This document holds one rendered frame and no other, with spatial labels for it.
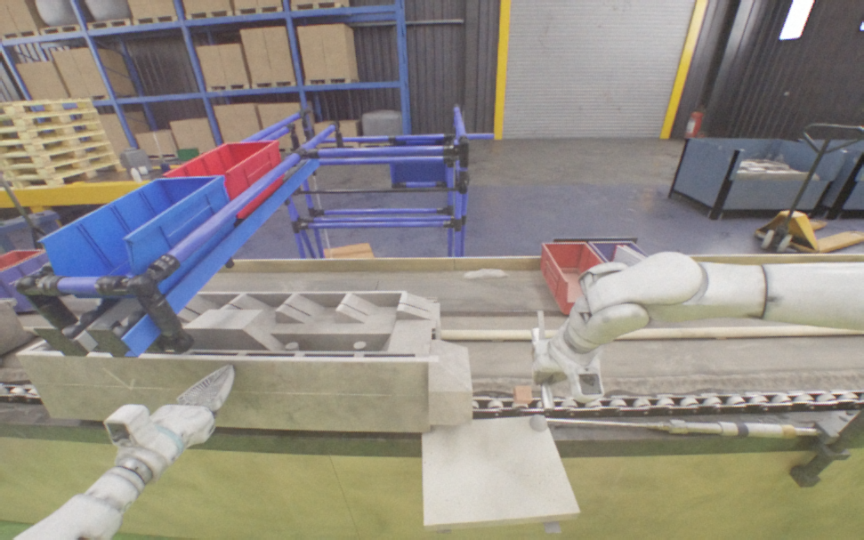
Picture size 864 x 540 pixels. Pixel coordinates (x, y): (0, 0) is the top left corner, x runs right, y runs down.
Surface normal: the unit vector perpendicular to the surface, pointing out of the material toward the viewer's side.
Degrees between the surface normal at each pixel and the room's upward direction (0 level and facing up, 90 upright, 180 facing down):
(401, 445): 90
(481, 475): 0
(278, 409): 80
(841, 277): 32
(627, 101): 90
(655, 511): 90
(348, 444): 90
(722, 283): 39
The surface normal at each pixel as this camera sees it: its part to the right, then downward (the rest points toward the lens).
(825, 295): -0.61, 0.00
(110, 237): 1.00, -0.04
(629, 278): -0.64, -0.53
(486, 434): -0.03, -0.87
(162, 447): 0.85, -0.49
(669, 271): -0.49, -0.47
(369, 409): -0.04, 0.35
